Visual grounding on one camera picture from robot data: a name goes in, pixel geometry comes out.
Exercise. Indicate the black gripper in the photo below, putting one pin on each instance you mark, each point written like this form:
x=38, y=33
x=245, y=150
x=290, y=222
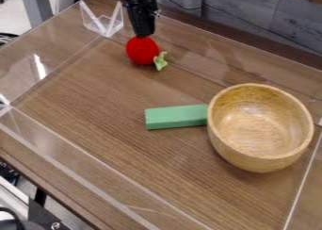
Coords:
x=148, y=10

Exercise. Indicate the red knitted strawberry fruit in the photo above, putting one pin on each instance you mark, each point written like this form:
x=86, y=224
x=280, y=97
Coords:
x=144, y=52

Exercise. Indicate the green rectangular block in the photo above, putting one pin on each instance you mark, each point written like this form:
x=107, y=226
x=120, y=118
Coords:
x=173, y=117

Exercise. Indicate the wooden bowl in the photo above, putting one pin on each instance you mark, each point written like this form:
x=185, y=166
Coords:
x=259, y=127

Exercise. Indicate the clear acrylic corner bracket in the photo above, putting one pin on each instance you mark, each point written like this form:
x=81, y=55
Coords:
x=104, y=25

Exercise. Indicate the grey metal post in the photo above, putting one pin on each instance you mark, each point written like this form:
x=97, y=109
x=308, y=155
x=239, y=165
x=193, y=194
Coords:
x=38, y=11

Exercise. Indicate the black table clamp mount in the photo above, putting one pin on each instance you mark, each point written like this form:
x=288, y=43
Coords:
x=41, y=219

